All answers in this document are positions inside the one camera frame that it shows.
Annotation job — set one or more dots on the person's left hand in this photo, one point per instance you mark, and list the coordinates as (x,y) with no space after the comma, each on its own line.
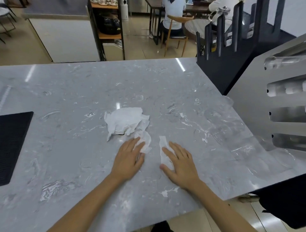
(125,165)

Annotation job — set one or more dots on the person's right hand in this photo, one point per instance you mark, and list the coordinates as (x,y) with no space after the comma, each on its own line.
(183,168)

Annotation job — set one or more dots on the person's left middle finger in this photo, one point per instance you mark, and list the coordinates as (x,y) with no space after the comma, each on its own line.
(134,145)

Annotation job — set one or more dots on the person's right little finger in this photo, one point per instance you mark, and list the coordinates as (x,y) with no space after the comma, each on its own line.
(190,159)

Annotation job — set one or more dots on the person's right middle finger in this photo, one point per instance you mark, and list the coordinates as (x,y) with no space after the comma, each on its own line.
(176,148)

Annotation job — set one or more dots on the person's left thumb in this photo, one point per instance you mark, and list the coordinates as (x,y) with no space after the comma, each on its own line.
(140,159)

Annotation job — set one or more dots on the person's left little finger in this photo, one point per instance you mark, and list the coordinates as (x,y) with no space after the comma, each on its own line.
(122,151)

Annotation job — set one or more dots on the person's right thumb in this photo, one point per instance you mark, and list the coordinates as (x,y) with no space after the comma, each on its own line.
(166,168)

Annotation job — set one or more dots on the narrow white tissue strip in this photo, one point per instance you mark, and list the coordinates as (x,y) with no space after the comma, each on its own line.
(164,147)

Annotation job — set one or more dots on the small white tissue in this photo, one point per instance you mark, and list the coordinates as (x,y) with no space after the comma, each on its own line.
(146,141)

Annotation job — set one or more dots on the person's right forearm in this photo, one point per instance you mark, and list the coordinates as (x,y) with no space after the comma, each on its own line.
(220,210)

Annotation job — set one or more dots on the person's left forearm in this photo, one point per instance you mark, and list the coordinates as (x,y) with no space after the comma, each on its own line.
(88,205)

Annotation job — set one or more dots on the large crumpled white tissue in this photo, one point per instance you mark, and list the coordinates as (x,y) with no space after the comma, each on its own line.
(124,120)

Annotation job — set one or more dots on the black shoe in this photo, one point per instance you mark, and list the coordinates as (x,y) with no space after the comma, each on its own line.
(162,227)

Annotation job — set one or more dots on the stainless steel cup dispenser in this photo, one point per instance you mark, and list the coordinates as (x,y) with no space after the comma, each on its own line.
(253,102)

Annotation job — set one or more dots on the black slotted cup rack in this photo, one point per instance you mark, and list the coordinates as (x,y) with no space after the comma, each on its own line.
(229,62)

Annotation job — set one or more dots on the black rubber bar mat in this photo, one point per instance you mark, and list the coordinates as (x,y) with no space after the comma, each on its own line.
(12,147)

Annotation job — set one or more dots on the wooden chair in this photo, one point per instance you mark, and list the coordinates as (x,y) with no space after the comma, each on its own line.
(175,33)

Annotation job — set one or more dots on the white counter cabinet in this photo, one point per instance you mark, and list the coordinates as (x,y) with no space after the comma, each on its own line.
(64,38)

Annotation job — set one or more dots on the white cylindrical appliance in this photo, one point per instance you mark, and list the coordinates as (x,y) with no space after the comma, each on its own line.
(124,9)

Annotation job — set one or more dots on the dark wooden table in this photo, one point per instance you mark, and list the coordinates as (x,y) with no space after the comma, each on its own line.
(153,7)

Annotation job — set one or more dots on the clear plastic bag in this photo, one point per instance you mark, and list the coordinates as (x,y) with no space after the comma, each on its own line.
(221,13)

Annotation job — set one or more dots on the row of white dishes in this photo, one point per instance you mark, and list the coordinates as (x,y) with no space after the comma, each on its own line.
(105,2)

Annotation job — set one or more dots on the black metal chair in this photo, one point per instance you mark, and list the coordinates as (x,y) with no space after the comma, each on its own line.
(6,21)

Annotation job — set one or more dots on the black frame wooden shelf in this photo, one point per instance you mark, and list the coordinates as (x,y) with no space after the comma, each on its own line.
(110,35)

